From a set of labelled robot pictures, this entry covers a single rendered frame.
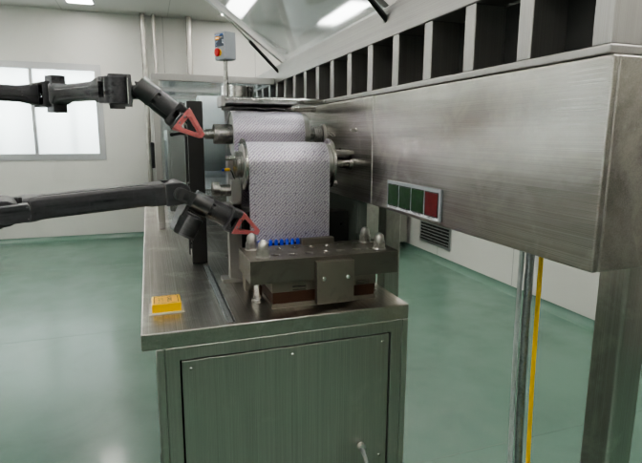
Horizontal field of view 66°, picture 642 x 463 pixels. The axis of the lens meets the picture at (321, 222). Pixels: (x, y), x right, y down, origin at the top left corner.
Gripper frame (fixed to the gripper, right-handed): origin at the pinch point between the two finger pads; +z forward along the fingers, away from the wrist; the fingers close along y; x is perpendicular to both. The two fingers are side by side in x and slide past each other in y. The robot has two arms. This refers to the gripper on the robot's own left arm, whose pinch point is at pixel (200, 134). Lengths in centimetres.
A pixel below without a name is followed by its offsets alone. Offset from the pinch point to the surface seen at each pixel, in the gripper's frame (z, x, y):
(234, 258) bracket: 30.0, -21.9, -3.6
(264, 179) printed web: 20.7, 1.1, 4.7
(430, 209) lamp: 45, 16, 46
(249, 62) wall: 22, 153, -552
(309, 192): 33.2, 6.5, 4.4
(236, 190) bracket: 17.8, -5.8, -2.6
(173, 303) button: 19.3, -37.5, 17.7
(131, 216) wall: 28, -106, -552
